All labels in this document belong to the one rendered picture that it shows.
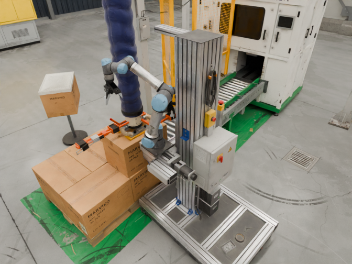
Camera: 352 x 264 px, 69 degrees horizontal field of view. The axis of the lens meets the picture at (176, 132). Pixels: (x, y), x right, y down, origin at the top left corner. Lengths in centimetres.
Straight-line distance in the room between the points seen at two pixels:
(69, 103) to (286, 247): 318
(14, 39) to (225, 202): 834
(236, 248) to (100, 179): 154
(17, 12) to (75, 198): 760
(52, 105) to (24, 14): 611
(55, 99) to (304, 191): 348
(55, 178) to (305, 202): 290
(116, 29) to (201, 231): 205
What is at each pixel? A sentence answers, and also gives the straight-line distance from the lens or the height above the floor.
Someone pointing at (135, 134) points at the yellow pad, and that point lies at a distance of 266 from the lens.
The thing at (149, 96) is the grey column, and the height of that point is 54.
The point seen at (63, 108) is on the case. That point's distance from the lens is 387.
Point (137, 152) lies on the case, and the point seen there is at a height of 80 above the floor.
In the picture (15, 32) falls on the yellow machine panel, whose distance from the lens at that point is 974.
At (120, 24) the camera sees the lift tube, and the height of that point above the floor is 204.
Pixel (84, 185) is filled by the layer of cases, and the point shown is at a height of 54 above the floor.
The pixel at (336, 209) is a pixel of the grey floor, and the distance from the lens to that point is 366.
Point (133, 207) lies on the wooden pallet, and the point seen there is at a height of 8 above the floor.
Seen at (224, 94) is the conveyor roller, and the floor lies 55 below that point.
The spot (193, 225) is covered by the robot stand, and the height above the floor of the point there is 21.
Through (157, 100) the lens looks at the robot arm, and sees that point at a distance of 186.
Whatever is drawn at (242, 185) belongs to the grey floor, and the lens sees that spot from 351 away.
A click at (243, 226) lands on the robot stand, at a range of 286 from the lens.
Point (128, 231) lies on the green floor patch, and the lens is 306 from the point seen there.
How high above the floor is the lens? 254
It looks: 36 degrees down
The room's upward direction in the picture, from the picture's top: 1 degrees counter-clockwise
